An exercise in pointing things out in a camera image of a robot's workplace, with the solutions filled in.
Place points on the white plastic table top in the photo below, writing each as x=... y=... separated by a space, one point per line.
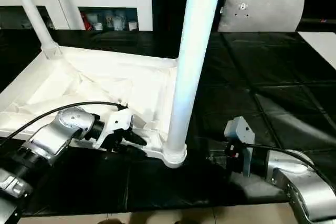
x=78 y=77

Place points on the white plastic table leg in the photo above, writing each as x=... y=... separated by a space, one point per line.
x=191 y=51
x=34 y=16

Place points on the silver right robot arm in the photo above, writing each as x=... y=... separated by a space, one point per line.
x=309 y=190

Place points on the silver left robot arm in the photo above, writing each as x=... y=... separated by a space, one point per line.
x=52 y=134

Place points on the dark robot leg part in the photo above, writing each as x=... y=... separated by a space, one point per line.
x=113 y=222

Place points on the white plastic upturned table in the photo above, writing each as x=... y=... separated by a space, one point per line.
x=262 y=77

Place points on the white cup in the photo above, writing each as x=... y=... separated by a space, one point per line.
x=132 y=26

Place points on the red bottle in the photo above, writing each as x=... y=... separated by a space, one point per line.
x=85 y=20

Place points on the white board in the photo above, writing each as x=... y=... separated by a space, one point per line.
x=323 y=45

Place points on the grey cushion with holes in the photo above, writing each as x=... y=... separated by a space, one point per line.
x=262 y=11

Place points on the black screen with red light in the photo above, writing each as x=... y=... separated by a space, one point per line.
x=320 y=23

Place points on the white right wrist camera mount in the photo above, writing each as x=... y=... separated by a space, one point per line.
x=241 y=129

